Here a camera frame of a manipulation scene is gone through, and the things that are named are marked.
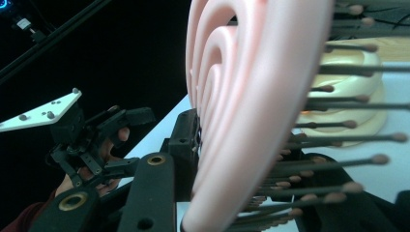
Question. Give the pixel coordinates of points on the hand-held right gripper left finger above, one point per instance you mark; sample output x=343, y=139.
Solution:
x=185, y=135

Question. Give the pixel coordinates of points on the blue lit device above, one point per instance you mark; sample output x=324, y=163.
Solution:
x=5, y=5

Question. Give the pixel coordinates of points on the cream ribbed holder cup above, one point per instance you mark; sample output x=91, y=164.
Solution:
x=348, y=87

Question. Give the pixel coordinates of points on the black tripod stand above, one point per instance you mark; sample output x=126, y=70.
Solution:
x=48, y=38

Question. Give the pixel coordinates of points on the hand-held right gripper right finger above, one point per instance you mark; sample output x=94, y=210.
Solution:
x=338, y=214

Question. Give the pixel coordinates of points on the pink hairbrush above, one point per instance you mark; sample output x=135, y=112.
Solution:
x=251, y=106

